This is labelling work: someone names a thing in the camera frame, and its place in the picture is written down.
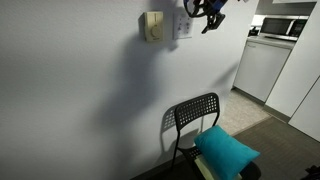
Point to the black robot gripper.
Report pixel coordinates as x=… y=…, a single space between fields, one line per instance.
x=212 y=7

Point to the small black countertop object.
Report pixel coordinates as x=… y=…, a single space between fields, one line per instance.
x=254 y=31

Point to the white kitchen cabinet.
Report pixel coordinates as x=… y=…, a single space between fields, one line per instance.
x=261 y=63

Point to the stainless steel microwave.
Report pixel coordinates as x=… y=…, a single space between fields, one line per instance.
x=283 y=27

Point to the white door panel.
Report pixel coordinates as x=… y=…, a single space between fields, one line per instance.
x=307 y=116

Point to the teal pillow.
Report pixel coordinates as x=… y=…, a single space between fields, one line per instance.
x=226 y=155

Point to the black perforated metal chair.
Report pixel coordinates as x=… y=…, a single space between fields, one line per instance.
x=191 y=110

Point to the pale yellow cushion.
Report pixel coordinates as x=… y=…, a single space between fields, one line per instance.
x=204 y=167

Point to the black object bottom right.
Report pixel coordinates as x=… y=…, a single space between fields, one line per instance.
x=313 y=173

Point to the white double switch plate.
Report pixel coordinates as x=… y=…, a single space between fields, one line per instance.
x=180 y=20

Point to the beige wall thermostat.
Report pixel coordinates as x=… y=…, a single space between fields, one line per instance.
x=153 y=26

